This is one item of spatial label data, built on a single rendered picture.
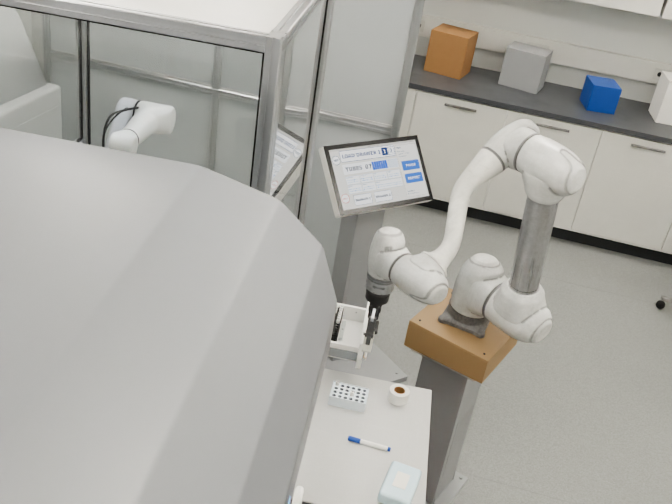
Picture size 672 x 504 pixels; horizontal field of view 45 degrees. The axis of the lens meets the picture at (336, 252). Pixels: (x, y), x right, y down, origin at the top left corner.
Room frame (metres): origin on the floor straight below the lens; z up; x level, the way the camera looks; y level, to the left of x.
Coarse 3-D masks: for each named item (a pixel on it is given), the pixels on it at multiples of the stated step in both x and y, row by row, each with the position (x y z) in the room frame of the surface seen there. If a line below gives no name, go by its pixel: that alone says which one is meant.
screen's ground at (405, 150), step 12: (384, 144) 3.41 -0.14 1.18; (396, 144) 3.45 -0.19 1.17; (408, 144) 3.49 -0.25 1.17; (396, 156) 3.41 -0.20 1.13; (408, 156) 3.45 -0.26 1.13; (336, 168) 3.20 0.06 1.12; (348, 168) 3.23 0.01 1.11; (360, 168) 3.27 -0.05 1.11; (396, 168) 3.37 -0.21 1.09; (420, 168) 3.45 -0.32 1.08; (336, 180) 3.16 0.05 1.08; (348, 192) 3.16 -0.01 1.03; (372, 192) 3.23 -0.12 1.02; (396, 192) 3.30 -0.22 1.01; (408, 192) 3.33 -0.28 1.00; (420, 192) 3.37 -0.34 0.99; (348, 204) 3.13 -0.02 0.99; (372, 204) 3.19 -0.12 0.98
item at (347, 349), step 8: (344, 304) 2.50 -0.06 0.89; (344, 312) 2.49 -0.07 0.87; (352, 312) 2.49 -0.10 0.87; (360, 312) 2.49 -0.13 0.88; (344, 320) 2.48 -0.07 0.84; (352, 320) 2.49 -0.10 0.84; (360, 320) 2.49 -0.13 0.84; (352, 328) 2.44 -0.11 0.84; (360, 328) 2.45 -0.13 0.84; (344, 336) 2.38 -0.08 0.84; (352, 336) 2.39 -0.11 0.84; (360, 336) 2.40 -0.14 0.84; (336, 344) 2.25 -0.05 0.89; (344, 344) 2.25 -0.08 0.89; (352, 344) 2.34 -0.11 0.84; (336, 352) 2.25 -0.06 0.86; (344, 352) 2.25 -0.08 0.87; (352, 352) 2.25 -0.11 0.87; (352, 360) 2.25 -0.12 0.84
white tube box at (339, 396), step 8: (344, 384) 2.16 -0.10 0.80; (336, 392) 2.12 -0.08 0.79; (344, 392) 2.12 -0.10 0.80; (360, 392) 2.14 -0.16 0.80; (368, 392) 2.14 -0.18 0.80; (328, 400) 2.09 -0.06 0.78; (336, 400) 2.09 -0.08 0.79; (344, 400) 2.08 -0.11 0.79; (352, 400) 2.09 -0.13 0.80; (360, 400) 2.10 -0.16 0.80; (352, 408) 2.08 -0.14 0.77; (360, 408) 2.08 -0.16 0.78
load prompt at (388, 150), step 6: (348, 150) 3.29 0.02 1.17; (354, 150) 3.30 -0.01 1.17; (360, 150) 3.32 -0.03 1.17; (366, 150) 3.34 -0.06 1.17; (372, 150) 3.36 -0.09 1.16; (378, 150) 3.38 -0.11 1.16; (384, 150) 3.39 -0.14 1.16; (390, 150) 3.41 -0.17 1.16; (342, 156) 3.25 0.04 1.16; (348, 156) 3.27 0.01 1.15; (354, 156) 3.29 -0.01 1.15; (360, 156) 3.30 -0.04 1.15; (366, 156) 3.32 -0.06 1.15; (372, 156) 3.34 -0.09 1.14; (378, 156) 3.36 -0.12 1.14; (384, 156) 3.37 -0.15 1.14; (342, 162) 3.23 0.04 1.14
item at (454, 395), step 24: (432, 360) 2.48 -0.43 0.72; (432, 384) 2.51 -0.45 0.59; (456, 384) 2.46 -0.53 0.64; (480, 384) 2.61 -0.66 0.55; (432, 408) 2.50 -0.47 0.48; (456, 408) 2.45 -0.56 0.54; (432, 432) 2.49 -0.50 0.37; (456, 432) 2.49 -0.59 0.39; (432, 456) 2.47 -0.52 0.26; (456, 456) 2.57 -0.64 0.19; (432, 480) 2.46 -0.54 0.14; (456, 480) 2.61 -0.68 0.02
